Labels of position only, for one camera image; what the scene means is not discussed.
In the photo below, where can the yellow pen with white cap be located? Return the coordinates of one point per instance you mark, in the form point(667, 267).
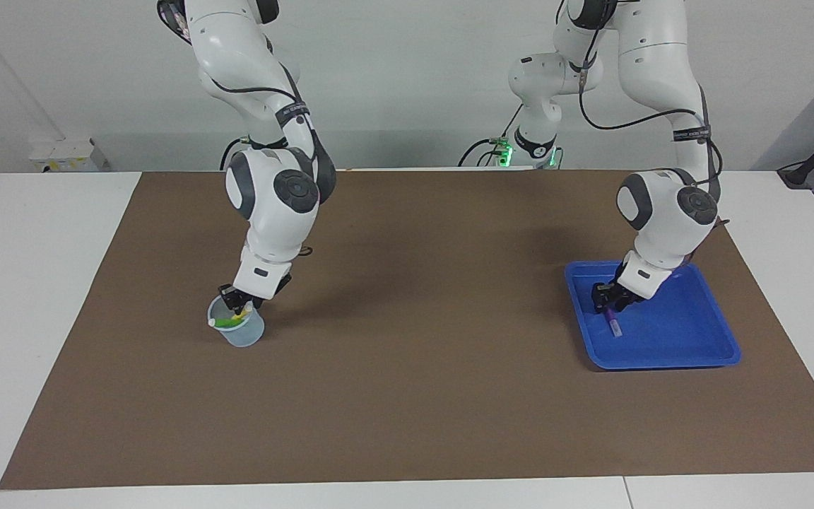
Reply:
point(243, 317)

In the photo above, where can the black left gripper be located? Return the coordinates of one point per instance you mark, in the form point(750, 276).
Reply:
point(627, 293)

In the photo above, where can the clear plastic cup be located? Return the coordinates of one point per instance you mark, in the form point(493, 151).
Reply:
point(244, 337)

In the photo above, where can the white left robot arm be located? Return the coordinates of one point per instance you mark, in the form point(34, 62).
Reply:
point(668, 205)

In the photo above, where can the white wall box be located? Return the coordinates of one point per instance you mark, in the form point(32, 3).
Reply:
point(68, 155)

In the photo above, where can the brown table mat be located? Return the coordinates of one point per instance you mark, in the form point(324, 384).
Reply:
point(414, 367)

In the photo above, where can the green pen with white cap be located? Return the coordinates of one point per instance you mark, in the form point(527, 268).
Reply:
point(225, 323)

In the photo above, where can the purple pen with white cap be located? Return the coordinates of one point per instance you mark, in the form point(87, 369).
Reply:
point(612, 323)

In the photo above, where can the blue plastic tray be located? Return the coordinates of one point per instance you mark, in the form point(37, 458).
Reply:
point(675, 332)

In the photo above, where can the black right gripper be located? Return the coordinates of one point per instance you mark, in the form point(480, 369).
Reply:
point(227, 291)

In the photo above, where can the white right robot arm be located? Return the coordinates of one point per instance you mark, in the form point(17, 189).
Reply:
point(266, 205)

